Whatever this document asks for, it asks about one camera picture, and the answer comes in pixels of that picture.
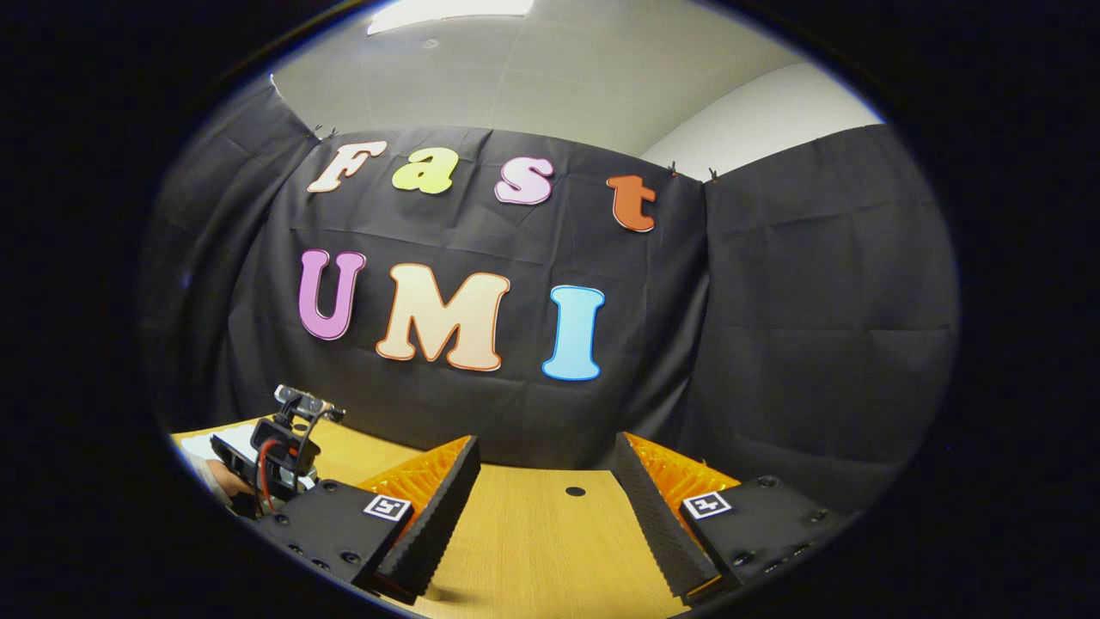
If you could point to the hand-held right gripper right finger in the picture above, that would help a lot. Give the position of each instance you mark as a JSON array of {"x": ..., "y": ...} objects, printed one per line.
[{"x": 653, "y": 524}]

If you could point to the ceiling light panel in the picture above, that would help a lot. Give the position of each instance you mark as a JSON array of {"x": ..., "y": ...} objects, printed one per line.
[{"x": 447, "y": 13}]

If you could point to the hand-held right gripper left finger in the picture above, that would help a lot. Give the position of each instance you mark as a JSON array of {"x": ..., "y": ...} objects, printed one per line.
[{"x": 443, "y": 516}]

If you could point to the black backdrop cloth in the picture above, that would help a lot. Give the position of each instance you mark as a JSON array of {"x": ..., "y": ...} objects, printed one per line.
[{"x": 773, "y": 301}]

